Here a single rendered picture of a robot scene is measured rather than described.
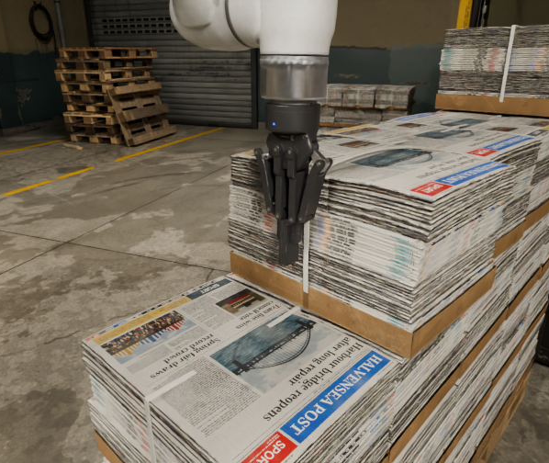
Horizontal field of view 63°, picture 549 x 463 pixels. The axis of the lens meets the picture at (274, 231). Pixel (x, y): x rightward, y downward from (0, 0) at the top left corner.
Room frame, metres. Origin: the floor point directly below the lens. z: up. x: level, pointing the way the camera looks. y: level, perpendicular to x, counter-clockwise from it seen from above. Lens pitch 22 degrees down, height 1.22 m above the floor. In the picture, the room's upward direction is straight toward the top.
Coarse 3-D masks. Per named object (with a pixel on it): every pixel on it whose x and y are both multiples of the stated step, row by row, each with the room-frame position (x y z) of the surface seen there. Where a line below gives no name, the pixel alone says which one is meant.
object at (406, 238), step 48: (336, 192) 0.61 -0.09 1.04; (384, 192) 0.55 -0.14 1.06; (432, 192) 0.53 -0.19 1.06; (480, 192) 0.61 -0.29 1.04; (336, 240) 0.60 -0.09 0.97; (384, 240) 0.54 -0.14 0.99; (432, 240) 0.53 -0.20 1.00; (480, 240) 0.65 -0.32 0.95; (336, 288) 0.59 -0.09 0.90; (384, 288) 0.54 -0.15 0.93; (432, 288) 0.55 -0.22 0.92
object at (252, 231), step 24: (336, 144) 0.85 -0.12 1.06; (360, 144) 0.86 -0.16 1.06; (384, 144) 0.86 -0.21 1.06; (240, 168) 0.75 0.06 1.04; (240, 192) 0.75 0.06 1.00; (240, 216) 0.75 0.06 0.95; (264, 216) 0.70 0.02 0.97; (240, 240) 0.74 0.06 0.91; (264, 240) 0.70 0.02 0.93; (264, 264) 0.70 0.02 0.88
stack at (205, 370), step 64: (512, 256) 0.93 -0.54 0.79; (128, 320) 0.61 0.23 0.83; (192, 320) 0.61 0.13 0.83; (256, 320) 0.61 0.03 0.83; (320, 320) 0.63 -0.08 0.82; (512, 320) 1.02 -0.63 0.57; (128, 384) 0.47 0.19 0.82; (192, 384) 0.46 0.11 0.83; (256, 384) 0.46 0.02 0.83; (320, 384) 0.46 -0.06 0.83; (384, 384) 0.48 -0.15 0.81; (128, 448) 0.48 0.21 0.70; (192, 448) 0.38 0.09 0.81; (256, 448) 0.36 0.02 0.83; (320, 448) 0.38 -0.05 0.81; (384, 448) 0.51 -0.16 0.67
